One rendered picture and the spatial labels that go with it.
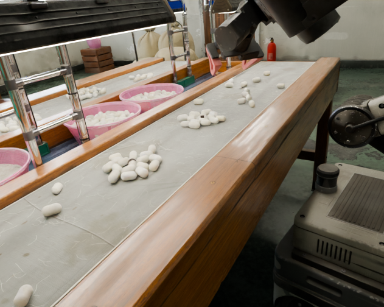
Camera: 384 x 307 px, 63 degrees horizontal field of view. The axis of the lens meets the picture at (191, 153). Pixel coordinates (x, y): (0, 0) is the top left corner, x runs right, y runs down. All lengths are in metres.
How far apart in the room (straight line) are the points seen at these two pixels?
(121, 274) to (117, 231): 0.13
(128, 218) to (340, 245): 0.62
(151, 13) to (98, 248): 0.56
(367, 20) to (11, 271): 5.04
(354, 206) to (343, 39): 4.31
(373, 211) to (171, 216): 0.71
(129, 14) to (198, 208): 0.46
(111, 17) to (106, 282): 0.52
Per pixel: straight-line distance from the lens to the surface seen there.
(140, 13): 0.81
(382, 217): 1.08
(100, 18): 0.71
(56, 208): 0.66
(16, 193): 0.76
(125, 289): 0.44
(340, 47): 5.28
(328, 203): 1.09
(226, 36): 0.71
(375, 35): 5.23
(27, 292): 0.51
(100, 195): 0.69
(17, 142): 1.12
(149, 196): 0.65
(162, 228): 0.52
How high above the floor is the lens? 1.09
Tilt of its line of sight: 26 degrees down
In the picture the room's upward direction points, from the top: 6 degrees counter-clockwise
